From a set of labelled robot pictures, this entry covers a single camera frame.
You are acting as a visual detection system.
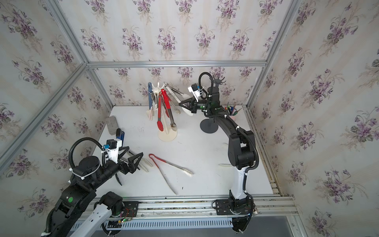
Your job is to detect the red steel tongs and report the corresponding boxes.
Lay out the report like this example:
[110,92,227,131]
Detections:
[157,92,164,131]

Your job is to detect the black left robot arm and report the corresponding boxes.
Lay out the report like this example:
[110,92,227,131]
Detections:
[41,137,143,237]

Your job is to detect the steel cream-tipped tongs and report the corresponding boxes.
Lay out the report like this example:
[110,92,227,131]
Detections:
[163,82,193,116]
[138,158,153,173]

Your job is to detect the blue handled cream tongs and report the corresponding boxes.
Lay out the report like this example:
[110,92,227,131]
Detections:
[147,83,154,120]

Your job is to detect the red handled tongs front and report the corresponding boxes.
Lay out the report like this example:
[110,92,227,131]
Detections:
[149,154,194,195]

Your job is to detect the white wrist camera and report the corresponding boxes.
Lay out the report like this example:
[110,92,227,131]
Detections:
[188,84,208,102]
[103,138,122,164]

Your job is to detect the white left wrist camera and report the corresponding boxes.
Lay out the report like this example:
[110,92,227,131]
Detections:
[103,138,122,164]

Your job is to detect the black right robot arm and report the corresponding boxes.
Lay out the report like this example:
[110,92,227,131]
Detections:
[179,72,260,212]

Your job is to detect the dark grey utensil rack stand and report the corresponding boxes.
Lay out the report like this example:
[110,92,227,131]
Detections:
[200,77,226,134]

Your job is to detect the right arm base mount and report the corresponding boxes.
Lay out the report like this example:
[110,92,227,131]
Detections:
[211,197,258,233]

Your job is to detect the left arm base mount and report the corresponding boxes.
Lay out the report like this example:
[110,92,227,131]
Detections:
[100,200,140,236]

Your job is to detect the pink pen cup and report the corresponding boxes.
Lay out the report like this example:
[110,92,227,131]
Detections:
[224,104,243,120]

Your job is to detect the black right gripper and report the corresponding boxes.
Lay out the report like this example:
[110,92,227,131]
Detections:
[180,97,212,115]

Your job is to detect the white utensil rack stand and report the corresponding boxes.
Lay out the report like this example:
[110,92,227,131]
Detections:
[152,83,177,142]

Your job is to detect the grey stone block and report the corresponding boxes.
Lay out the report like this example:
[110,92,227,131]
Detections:
[105,116,119,135]

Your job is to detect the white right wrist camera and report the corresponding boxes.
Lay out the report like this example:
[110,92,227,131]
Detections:
[188,84,208,102]

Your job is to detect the red handled tongs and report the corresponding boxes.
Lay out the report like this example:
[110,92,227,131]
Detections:
[161,89,177,131]
[149,154,194,195]

